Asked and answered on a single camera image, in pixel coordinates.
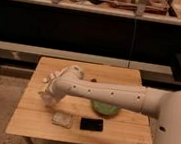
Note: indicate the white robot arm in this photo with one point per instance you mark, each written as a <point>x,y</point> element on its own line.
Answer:
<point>163,105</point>

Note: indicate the white plastic bottle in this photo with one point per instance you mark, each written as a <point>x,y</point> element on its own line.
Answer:
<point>50,77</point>

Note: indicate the green round plate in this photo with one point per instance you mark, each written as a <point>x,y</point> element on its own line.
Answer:
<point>104,109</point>

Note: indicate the wooden table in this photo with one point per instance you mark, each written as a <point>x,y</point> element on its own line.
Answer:
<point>32,118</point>

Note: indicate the black rectangular pad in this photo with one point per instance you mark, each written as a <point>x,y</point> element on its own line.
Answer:
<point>91,124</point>

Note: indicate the white wrapped sponge packet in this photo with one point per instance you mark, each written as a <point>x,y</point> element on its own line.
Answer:
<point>62,119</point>

